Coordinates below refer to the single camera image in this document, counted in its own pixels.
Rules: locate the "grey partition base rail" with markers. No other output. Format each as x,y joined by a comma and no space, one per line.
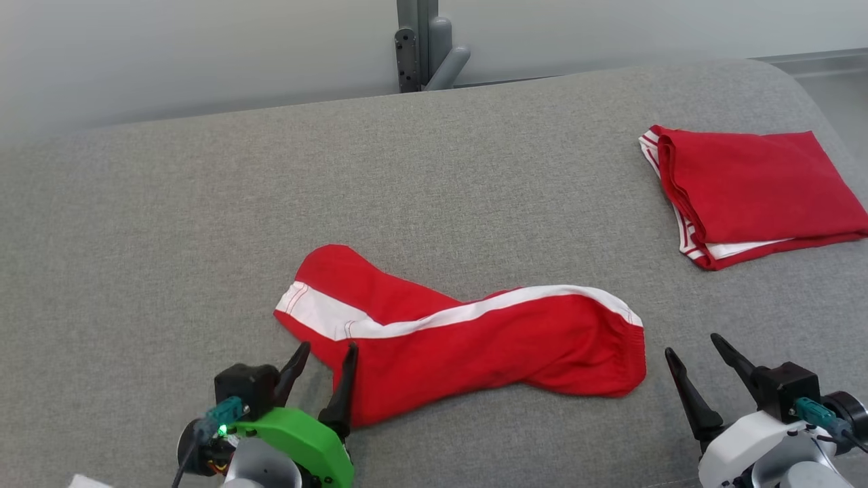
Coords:
820,61

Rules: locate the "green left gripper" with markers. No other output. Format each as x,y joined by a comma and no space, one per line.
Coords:
312,447

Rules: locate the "red shorts with white stripe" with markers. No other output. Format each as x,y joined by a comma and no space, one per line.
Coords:
475,352

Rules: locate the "grey partition post with bracket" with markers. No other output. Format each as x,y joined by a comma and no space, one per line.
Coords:
424,41

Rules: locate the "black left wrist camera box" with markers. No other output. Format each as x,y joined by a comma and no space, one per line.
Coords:
244,386

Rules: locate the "white paper label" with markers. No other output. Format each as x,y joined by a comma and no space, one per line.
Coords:
88,482

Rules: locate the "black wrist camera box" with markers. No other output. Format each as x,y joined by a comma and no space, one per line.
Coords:
244,386
786,390

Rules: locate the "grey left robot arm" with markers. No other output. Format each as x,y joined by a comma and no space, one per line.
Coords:
261,471

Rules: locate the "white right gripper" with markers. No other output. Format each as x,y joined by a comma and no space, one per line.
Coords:
753,447

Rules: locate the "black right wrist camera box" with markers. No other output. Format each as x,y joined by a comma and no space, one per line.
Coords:
786,390

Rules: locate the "red Bulls basketball jersey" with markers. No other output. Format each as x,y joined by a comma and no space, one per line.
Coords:
753,183

